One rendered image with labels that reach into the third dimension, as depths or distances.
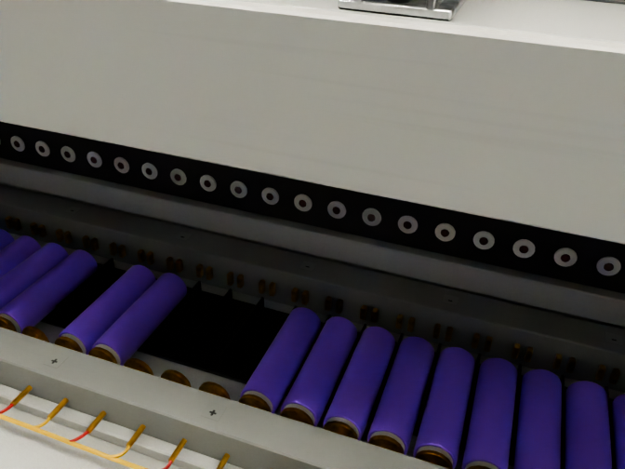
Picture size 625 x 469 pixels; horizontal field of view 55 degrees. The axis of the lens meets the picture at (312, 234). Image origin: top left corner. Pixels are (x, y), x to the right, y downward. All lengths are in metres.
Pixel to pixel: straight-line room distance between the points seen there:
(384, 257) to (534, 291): 0.08
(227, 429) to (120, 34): 0.16
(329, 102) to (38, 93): 0.09
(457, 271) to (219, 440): 0.16
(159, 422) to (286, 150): 0.15
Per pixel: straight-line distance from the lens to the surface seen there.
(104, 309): 0.34
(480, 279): 0.34
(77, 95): 0.20
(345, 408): 0.27
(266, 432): 0.26
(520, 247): 0.33
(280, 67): 0.16
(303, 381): 0.28
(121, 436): 0.29
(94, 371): 0.30
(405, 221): 0.33
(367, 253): 0.34
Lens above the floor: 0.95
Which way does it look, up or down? 18 degrees down
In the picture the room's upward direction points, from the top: 7 degrees clockwise
